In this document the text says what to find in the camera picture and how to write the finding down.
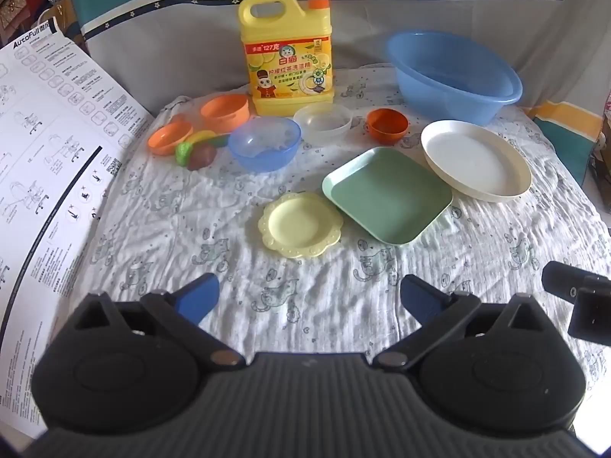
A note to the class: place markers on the blue plastic basin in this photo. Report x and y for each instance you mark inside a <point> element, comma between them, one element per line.
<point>448,76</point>

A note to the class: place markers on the green toy cucumber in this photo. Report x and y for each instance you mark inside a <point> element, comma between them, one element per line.
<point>220,141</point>

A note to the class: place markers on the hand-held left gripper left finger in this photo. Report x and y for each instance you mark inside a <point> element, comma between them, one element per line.
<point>198,296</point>

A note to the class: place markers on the white cat print blanket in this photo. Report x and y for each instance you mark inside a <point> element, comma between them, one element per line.
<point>286,276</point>

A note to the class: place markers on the white oval plate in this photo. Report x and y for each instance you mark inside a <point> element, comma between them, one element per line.
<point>472,157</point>

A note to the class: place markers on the clear plastic bowl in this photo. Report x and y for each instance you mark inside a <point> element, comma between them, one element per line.
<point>324,124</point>

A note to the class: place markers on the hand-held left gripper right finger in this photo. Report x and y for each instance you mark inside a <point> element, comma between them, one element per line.
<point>420,296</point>

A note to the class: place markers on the cardboard box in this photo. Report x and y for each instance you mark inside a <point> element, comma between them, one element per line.
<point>600,152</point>

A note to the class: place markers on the yellow detergent pump bottle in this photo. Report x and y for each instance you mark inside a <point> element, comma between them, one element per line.
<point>286,57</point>

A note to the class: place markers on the blue translucent bowl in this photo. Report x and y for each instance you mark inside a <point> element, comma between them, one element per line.
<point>262,145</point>

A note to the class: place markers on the yellow scalloped small plate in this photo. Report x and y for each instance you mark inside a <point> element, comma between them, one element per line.
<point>298,224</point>

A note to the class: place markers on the orange shallow dish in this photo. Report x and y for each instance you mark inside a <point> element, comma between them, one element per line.
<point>167,138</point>

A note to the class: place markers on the yellow toy banana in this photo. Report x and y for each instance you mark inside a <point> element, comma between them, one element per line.
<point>203,135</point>

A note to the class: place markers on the green toy leafy vegetable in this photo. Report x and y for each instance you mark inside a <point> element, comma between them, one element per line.
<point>184,153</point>

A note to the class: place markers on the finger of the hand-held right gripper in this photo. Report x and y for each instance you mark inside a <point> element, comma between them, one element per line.
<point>561,279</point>
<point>592,310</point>

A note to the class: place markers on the pink toy onion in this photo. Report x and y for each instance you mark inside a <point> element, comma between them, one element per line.
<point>203,157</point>

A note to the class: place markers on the white printed instruction sheet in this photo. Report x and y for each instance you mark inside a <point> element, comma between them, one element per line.
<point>47,152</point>

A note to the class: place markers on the dark orange small bowl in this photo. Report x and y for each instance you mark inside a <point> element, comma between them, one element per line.
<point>386,126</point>

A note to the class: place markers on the green square plate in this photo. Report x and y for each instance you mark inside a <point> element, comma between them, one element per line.
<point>386,195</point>

